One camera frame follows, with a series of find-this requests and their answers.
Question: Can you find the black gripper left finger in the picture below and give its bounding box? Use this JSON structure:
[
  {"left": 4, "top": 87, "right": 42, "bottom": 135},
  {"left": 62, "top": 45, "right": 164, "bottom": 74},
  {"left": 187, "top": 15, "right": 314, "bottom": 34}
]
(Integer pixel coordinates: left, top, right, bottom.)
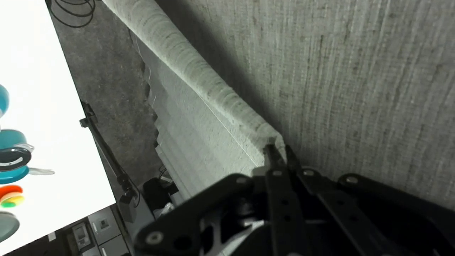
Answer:
[{"left": 133, "top": 145, "right": 308, "bottom": 256}]

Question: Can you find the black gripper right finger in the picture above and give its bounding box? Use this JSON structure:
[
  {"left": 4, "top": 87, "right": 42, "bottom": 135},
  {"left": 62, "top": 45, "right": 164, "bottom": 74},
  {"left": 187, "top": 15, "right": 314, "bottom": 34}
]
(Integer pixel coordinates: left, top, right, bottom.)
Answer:
[{"left": 284, "top": 146, "right": 455, "bottom": 256}]

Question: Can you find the grey fabric curtain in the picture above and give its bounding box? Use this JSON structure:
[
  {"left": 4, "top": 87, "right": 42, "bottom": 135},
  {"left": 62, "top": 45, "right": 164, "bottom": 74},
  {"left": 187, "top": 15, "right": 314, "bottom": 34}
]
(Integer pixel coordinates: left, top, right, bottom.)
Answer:
[{"left": 103, "top": 0, "right": 455, "bottom": 207}]

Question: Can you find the white table top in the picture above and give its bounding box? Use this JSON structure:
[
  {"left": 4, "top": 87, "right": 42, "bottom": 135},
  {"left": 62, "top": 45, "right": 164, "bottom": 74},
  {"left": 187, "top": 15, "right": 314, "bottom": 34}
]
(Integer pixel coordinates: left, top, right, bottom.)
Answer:
[{"left": 0, "top": 0, "right": 113, "bottom": 256}]

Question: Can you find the teal bowl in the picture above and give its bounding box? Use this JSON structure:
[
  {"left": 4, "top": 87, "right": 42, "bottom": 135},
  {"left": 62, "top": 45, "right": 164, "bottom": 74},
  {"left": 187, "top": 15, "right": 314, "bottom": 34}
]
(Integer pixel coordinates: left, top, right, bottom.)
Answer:
[{"left": 0, "top": 84, "right": 33, "bottom": 186}]

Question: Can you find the orange and green toy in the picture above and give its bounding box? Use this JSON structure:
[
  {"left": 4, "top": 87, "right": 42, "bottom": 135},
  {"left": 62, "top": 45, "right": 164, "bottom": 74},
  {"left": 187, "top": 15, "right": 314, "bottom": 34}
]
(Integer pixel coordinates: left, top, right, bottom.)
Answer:
[{"left": 0, "top": 185, "right": 23, "bottom": 207}]

